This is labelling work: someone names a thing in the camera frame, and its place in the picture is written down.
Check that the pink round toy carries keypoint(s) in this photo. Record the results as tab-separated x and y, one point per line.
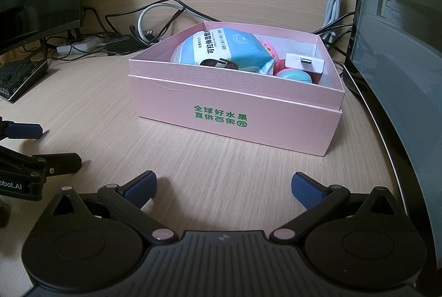
292	70

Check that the computer case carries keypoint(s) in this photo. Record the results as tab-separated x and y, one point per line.
400	41

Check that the wooden desktop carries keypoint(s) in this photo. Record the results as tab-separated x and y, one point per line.
193	172

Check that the pink cardboard box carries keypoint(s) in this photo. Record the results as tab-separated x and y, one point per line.
224	110

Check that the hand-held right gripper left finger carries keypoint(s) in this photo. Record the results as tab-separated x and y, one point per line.
141	188

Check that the face mask pack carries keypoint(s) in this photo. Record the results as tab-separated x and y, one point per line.
175	55

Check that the black power adapter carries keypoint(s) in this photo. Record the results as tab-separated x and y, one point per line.
126	44

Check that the white power strip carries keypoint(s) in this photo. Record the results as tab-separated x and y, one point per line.
81	45

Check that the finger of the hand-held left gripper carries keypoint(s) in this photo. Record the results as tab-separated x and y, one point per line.
58	162
24	131

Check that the blue wet wipes pack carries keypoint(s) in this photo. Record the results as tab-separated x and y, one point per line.
234	48

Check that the black keyboard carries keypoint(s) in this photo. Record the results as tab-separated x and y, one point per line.
20	78

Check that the black doll figurine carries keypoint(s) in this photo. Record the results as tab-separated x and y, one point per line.
219	63

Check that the teal round toy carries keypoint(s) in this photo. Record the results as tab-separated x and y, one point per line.
293	78

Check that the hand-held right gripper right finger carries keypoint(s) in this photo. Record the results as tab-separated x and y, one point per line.
307	190

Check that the white usb adapter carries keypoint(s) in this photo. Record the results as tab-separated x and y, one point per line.
305	62

